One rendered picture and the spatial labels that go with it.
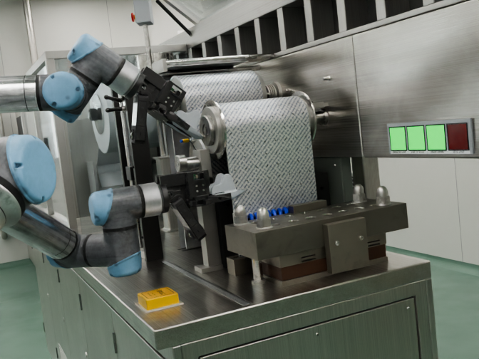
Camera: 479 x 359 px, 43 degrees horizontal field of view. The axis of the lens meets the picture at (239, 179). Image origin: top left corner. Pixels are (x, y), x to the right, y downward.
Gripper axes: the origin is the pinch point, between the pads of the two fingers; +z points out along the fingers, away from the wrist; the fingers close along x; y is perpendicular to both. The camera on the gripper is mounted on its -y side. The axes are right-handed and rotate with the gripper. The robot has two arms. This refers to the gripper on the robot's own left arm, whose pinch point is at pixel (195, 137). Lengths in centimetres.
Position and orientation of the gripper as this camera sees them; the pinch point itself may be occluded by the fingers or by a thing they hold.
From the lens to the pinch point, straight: 151.1
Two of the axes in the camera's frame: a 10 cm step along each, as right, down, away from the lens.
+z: 7.6, 5.2, 3.8
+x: -4.3, -0.4, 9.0
